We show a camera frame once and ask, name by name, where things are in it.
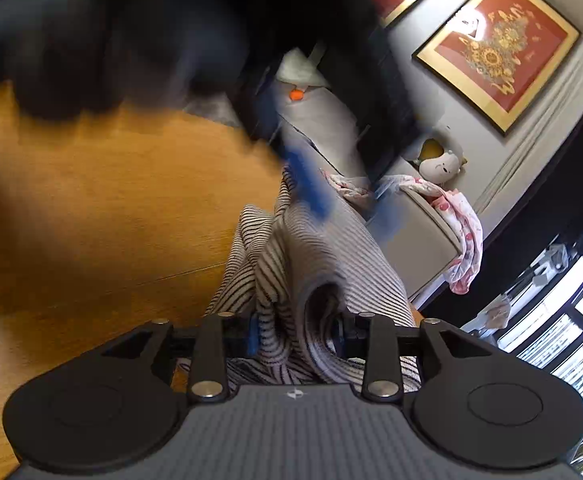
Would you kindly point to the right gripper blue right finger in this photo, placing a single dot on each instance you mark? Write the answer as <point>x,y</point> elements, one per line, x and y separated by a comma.
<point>371,338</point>

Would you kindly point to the beige sofa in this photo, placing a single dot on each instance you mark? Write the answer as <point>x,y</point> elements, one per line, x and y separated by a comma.
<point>330,128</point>

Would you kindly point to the striped knit sweater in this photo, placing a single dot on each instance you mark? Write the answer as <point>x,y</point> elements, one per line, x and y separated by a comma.
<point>296,274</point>

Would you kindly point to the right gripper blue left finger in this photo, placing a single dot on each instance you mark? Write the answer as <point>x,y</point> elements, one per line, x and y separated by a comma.
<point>222,336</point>

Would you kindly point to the small red framed picture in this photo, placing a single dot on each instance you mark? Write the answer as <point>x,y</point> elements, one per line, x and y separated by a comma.
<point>498,55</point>

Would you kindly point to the grey bear plush toy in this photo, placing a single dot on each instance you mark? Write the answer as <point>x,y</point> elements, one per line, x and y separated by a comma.
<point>438,164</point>

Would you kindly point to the white duck plush toy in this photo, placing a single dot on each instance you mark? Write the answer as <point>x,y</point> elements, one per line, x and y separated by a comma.
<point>300,73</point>

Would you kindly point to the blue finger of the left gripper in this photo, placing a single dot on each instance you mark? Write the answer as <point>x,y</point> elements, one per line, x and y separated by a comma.
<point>387,215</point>
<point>296,152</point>

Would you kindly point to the pink floral blanket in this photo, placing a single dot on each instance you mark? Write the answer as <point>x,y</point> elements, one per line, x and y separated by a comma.
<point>441,235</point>

